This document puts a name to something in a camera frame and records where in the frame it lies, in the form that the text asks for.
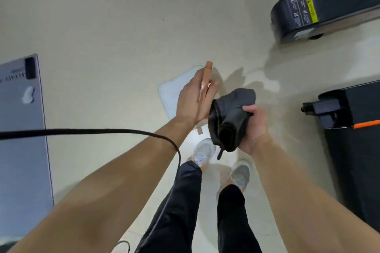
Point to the person's right hand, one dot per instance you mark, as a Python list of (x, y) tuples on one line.
[(257, 131)]

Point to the person's left hand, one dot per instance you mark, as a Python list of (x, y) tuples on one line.
[(190, 101)]

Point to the person's left thumb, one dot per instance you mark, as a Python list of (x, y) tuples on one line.
[(211, 95)]

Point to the person's right thumb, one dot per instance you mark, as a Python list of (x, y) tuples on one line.
[(250, 109)]

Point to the black fabric bag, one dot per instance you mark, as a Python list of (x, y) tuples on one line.
[(230, 113)]

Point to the person's left forearm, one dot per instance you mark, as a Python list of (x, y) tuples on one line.
[(112, 184)]

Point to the person's right forearm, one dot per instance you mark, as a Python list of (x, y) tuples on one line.
[(302, 202)]

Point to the white floor pad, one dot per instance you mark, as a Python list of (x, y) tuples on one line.
[(172, 95)]

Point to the grey left shoe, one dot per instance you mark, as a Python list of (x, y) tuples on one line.
[(203, 152)]

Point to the grey shoe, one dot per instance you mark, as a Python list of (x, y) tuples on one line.
[(240, 174), (203, 152)]

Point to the grey right shoe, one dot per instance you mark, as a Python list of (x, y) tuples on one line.
[(240, 174)]

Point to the black treadmill with orange stripe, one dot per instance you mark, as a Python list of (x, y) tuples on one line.
[(353, 131)]

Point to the black trousers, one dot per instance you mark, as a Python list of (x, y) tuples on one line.
[(178, 211)]

